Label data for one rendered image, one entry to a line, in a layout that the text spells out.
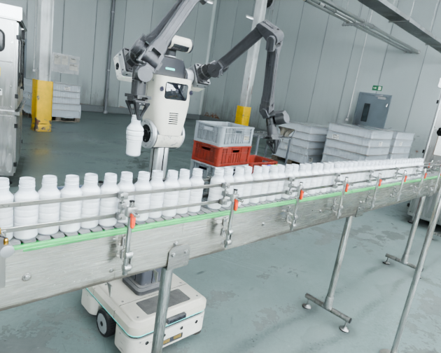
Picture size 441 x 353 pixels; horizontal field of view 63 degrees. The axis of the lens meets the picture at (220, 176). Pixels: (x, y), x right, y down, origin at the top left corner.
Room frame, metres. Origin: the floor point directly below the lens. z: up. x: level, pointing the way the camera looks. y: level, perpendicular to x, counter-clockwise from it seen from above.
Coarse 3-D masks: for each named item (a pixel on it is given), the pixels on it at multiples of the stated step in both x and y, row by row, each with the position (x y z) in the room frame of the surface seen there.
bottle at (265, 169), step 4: (264, 168) 1.62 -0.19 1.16; (268, 168) 1.62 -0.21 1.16; (264, 172) 1.61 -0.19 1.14; (268, 172) 1.63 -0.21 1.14; (264, 176) 1.60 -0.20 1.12; (268, 176) 1.61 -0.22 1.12; (264, 184) 1.60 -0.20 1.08; (268, 184) 1.62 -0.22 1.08; (264, 188) 1.60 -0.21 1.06; (260, 192) 1.60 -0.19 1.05; (264, 192) 1.61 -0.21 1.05; (260, 200) 1.60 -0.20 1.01; (264, 200) 1.61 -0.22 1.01
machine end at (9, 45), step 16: (0, 16) 4.00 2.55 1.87; (16, 16) 4.06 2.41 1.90; (0, 32) 4.02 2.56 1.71; (16, 32) 4.12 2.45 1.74; (0, 48) 4.02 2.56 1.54; (16, 48) 4.12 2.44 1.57; (0, 64) 4.02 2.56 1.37; (16, 64) 4.12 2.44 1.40; (0, 80) 4.02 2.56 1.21; (16, 80) 4.13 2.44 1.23; (0, 96) 4.03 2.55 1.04; (16, 96) 4.11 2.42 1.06; (0, 112) 4.00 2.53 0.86; (16, 112) 4.07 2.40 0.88; (0, 128) 4.03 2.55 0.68; (16, 128) 4.18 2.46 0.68; (0, 144) 4.03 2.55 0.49; (16, 144) 4.24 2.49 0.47; (0, 160) 4.03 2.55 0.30; (16, 160) 4.31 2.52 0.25
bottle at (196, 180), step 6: (192, 174) 1.33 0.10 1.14; (198, 174) 1.32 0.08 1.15; (192, 180) 1.32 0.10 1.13; (198, 180) 1.32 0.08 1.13; (192, 192) 1.31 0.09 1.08; (198, 192) 1.31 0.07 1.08; (192, 198) 1.31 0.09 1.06; (198, 198) 1.32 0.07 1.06; (192, 210) 1.31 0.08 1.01; (198, 210) 1.32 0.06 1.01
